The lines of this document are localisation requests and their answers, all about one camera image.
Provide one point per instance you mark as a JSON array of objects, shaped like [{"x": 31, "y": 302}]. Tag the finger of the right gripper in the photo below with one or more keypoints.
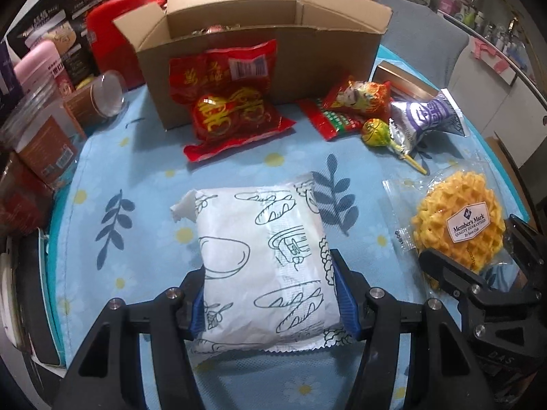
[
  {"x": 527, "y": 247},
  {"x": 473, "y": 295}
]

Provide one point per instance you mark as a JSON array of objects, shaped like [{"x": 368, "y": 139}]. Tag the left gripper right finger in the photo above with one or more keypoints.
[{"x": 443, "y": 373}]

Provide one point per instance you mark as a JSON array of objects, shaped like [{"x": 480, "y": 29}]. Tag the yellow waffle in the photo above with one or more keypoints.
[{"x": 458, "y": 211}]

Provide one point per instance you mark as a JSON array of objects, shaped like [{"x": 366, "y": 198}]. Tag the silver purple snack packet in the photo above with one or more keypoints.
[{"x": 410, "y": 122}]

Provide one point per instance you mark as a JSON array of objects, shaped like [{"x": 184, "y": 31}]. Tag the white bread print packet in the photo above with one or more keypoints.
[{"x": 269, "y": 281}]

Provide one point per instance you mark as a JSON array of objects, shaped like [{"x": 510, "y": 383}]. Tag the yellow green lollipop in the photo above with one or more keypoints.
[{"x": 376, "y": 133}]

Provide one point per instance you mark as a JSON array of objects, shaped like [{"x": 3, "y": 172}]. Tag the small red orange snack packet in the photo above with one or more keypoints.
[{"x": 370, "y": 100}]

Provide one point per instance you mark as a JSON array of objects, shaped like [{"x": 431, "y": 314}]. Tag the large red candy bag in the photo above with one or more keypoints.
[{"x": 226, "y": 92}]

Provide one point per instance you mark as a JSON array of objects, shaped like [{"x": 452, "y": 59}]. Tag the dark red jar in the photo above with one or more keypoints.
[{"x": 25, "y": 200}]

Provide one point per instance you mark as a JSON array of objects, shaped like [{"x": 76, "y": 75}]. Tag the gold rectangular box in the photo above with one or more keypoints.
[{"x": 404, "y": 85}]

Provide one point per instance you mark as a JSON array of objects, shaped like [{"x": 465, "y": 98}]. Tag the red green flat snack packet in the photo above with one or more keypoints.
[{"x": 328, "y": 123}]

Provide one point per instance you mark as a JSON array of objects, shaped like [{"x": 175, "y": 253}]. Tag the grey cushioned chair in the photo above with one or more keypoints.
[{"x": 427, "y": 42}]

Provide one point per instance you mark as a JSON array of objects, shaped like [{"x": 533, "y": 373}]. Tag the clear jar orange label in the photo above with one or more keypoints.
[{"x": 45, "y": 136}]

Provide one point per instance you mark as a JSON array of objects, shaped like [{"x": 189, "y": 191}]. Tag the lying brown clear-lid cup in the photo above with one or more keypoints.
[{"x": 100, "y": 101}]

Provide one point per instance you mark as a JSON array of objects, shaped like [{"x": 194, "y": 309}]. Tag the brown cardboard box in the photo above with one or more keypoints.
[{"x": 301, "y": 48}]

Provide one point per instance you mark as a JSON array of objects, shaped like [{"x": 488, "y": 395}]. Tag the pink lid canister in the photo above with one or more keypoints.
[{"x": 42, "y": 62}]

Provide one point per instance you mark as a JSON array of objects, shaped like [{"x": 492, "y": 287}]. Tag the red round lid container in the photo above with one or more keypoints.
[{"x": 110, "y": 48}]

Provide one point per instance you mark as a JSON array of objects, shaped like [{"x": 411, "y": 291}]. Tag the black printed snack bag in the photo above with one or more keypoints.
[{"x": 62, "y": 22}]

